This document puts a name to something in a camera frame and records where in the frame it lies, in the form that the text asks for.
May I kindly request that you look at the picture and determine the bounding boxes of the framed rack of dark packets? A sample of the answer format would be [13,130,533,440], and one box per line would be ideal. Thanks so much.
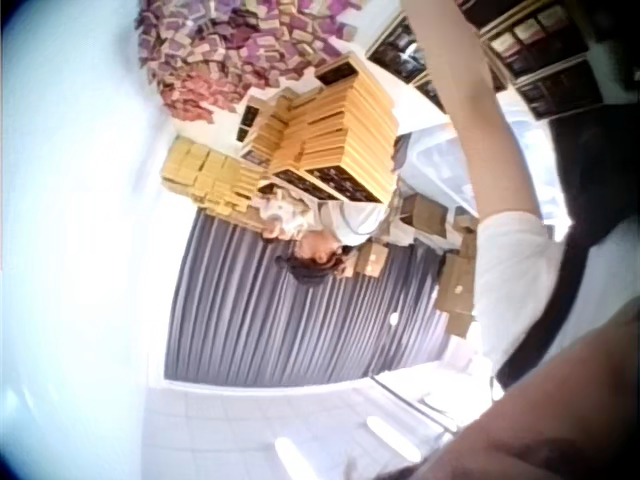
[364,12,454,114]

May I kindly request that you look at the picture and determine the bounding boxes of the stack of small yellow cartons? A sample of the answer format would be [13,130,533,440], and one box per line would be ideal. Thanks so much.
[159,137,269,224]

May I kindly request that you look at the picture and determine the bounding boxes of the tall stack of yellow boxes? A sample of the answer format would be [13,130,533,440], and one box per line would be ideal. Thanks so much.
[237,52,401,206]

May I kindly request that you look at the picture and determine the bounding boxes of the shelf of dark boxes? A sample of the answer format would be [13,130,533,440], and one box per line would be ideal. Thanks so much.
[477,0,609,121]

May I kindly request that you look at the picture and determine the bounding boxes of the grey corrugated shutter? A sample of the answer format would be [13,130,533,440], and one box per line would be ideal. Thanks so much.
[163,209,454,387]

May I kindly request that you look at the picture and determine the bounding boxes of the brown cardboard carton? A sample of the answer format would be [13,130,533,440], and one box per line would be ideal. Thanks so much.
[355,242,390,280]
[399,192,451,242]

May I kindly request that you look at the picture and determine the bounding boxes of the stack of brown cardboard cartons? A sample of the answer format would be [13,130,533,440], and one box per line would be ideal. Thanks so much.
[433,234,480,339]

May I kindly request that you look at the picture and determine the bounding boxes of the heap of purple pink packets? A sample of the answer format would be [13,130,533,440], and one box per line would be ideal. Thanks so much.
[137,0,374,124]

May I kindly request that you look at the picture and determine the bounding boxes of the clear plastic bin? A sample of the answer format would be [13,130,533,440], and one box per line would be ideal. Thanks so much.
[392,117,574,229]

